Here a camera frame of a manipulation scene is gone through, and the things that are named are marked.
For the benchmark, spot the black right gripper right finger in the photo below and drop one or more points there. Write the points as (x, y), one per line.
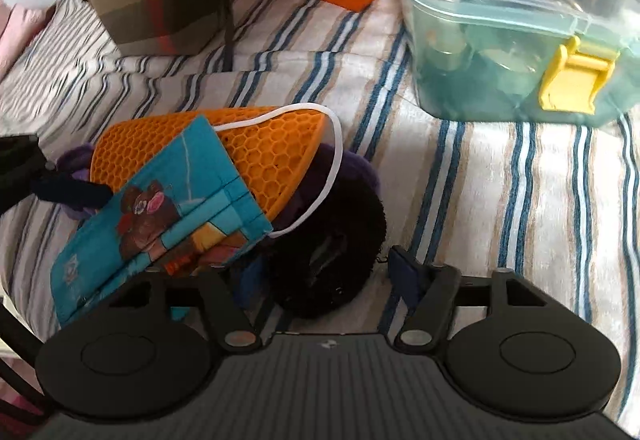
(429, 292)

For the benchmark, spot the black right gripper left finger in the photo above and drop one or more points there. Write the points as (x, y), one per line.
(225, 323)

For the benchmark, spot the black fluffy scrunchie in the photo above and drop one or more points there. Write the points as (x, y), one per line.
(325, 262)

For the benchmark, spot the purple plush cloth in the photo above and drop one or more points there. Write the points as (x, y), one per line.
(80, 169)

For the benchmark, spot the orange honeycomb mesh pad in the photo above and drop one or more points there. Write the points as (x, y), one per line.
(271, 147)

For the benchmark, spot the blue cartoon face mask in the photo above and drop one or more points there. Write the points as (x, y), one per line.
(190, 185)

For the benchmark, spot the pink cushion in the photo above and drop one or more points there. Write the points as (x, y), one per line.
(19, 25)

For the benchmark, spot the striped sofa cover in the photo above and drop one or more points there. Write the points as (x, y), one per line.
(557, 204)

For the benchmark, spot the brown plaid pouch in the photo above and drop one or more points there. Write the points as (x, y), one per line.
(167, 27)

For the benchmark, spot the clear plastic storage box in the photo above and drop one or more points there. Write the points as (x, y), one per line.
(556, 61)

